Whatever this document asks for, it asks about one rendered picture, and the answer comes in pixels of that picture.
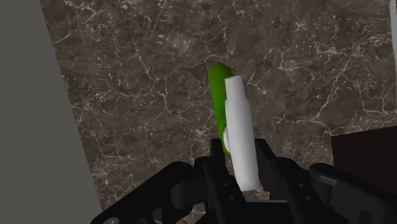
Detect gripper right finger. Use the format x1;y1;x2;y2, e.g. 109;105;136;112
254;138;397;224

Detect green and white stick tool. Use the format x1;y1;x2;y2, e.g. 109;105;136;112
207;62;260;192

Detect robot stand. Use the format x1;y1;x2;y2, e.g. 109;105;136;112
330;125;397;196

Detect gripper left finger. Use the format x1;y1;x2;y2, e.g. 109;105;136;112
90;138;249;224

